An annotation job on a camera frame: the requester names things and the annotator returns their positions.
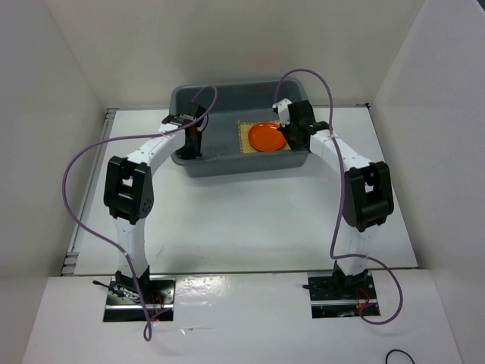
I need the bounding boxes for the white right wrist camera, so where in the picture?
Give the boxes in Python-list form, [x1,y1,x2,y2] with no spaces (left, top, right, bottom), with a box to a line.
[272,99,292,127]

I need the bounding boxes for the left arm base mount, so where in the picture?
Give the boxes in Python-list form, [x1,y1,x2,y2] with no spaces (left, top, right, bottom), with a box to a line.
[92,275,176,322]

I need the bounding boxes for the orange plastic bowl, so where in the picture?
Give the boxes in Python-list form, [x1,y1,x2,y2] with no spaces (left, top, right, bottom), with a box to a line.
[248,121,286,152]

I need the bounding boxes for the yellow woven bamboo mat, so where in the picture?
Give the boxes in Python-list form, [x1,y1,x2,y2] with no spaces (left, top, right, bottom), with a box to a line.
[238,121,290,154]

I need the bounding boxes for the grey plastic bin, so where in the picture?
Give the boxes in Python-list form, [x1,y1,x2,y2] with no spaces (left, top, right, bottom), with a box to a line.
[171,77,308,177]

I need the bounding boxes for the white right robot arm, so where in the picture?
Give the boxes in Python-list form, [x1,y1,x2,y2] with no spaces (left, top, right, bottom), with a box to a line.
[272,99,394,298]

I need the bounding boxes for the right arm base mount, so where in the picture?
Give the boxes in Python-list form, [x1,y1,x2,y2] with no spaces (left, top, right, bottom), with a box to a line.
[302,272,380,319]

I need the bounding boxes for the black cable loop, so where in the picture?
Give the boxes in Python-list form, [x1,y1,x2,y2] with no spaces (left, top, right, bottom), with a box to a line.
[386,349,416,364]

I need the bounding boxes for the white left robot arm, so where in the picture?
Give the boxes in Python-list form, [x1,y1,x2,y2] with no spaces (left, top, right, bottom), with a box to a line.
[103,102,208,303]

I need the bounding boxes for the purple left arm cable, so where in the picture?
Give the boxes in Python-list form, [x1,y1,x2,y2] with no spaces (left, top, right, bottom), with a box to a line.
[61,85,218,342]

